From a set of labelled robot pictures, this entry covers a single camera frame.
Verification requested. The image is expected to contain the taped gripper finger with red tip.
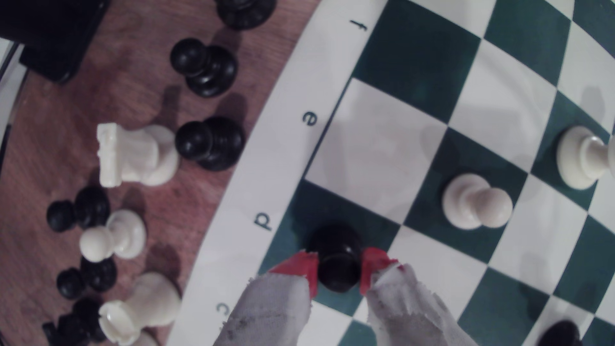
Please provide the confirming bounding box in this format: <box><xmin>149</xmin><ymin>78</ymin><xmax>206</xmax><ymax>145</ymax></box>
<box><xmin>359</xmin><ymin>247</ymin><xmax>479</xmax><ymax>346</ymax></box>
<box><xmin>214</xmin><ymin>250</ymin><xmax>320</xmax><ymax>346</ymax></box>

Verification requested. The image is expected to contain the black chess pawn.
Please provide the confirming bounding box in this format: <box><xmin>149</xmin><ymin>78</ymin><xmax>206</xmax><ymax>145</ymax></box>
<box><xmin>169</xmin><ymin>37</ymin><xmax>238</xmax><ymax>99</ymax></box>
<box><xmin>307</xmin><ymin>222</ymin><xmax>366</xmax><ymax>294</ymax></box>
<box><xmin>174</xmin><ymin>116</ymin><xmax>246</xmax><ymax>172</ymax></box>
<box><xmin>56</xmin><ymin>256</ymin><xmax>118</xmax><ymax>301</ymax></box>
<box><xmin>46</xmin><ymin>185</ymin><xmax>111</xmax><ymax>233</ymax></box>
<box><xmin>41</xmin><ymin>298</ymin><xmax>107</xmax><ymax>346</ymax></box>

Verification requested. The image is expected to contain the white chess pawn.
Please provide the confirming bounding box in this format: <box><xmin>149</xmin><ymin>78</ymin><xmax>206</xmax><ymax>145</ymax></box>
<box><xmin>441</xmin><ymin>173</ymin><xmax>514</xmax><ymax>230</ymax></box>
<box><xmin>79</xmin><ymin>209</ymin><xmax>147</xmax><ymax>263</ymax></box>

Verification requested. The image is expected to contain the green white chess mat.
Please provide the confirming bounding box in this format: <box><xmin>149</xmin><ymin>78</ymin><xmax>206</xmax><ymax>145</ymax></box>
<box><xmin>166</xmin><ymin>0</ymin><xmax>615</xmax><ymax>346</ymax></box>

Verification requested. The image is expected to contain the black chess queen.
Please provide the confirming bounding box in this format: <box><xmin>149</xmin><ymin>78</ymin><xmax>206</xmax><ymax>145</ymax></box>
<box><xmin>536</xmin><ymin>320</ymin><xmax>584</xmax><ymax>346</ymax></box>

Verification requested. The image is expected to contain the white chess rook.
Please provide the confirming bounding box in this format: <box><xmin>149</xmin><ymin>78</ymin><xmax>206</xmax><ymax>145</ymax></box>
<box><xmin>96</xmin><ymin>122</ymin><xmax>181</xmax><ymax>188</ymax></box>

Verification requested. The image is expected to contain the white chess bishop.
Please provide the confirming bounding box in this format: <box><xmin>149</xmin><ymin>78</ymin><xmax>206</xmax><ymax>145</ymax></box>
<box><xmin>556</xmin><ymin>125</ymin><xmax>615</xmax><ymax>190</ymax></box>

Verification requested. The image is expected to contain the black chess rook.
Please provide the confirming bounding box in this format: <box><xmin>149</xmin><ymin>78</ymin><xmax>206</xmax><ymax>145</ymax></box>
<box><xmin>215</xmin><ymin>0</ymin><xmax>278</xmax><ymax>31</ymax></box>

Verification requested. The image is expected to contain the black box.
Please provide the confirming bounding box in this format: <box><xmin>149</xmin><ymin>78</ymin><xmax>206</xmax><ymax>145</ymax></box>
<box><xmin>0</xmin><ymin>0</ymin><xmax>111</xmax><ymax>85</ymax></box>

